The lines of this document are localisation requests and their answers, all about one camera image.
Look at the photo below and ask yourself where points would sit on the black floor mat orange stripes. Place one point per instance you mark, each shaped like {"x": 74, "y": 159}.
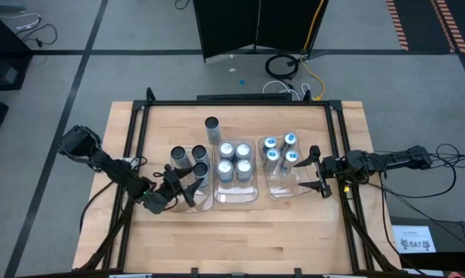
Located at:
{"x": 425, "y": 23}

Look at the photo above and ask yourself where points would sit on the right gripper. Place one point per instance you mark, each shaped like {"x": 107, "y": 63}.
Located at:
{"x": 333, "y": 168}

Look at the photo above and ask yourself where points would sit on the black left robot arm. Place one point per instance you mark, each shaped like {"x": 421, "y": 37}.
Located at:
{"x": 116, "y": 171}

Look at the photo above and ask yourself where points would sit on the black furniture block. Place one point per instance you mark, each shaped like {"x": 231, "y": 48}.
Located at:
{"x": 4, "y": 50}

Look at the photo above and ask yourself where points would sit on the white SA7 paper sign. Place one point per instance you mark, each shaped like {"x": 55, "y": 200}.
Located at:
{"x": 414, "y": 239}

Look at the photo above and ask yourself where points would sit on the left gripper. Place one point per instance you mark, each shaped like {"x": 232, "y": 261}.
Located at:
{"x": 168, "y": 185}

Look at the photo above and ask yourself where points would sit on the white Celsius energy drink can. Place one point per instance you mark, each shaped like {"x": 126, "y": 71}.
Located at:
{"x": 212, "y": 123}
{"x": 201, "y": 169}
{"x": 178, "y": 153}
{"x": 199, "y": 151}

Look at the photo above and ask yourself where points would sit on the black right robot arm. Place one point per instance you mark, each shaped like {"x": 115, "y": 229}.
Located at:
{"x": 394, "y": 159}

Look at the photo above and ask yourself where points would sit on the blue silver Red Bull can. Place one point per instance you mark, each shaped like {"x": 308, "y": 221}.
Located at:
{"x": 290, "y": 137}
{"x": 291, "y": 155}
{"x": 272, "y": 154}
{"x": 270, "y": 142}

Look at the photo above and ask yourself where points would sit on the black folding screen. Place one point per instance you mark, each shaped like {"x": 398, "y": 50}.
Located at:
{"x": 232, "y": 23}

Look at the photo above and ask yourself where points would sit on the black aluminium table frame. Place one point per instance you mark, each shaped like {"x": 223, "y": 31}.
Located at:
{"x": 236, "y": 103}

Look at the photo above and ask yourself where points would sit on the black equipment case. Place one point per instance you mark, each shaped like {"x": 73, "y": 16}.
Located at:
{"x": 452, "y": 239}

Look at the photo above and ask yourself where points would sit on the white and blue soda can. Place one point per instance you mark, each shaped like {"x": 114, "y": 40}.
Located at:
{"x": 243, "y": 167}
{"x": 225, "y": 167}
{"x": 243, "y": 150}
{"x": 226, "y": 148}

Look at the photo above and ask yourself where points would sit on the clear plastic bin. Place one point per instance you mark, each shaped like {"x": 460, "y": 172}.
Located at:
{"x": 286, "y": 185}
{"x": 236, "y": 193}
{"x": 201, "y": 201}

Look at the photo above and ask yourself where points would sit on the black power strip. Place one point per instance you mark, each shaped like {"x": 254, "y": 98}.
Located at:
{"x": 244, "y": 96}

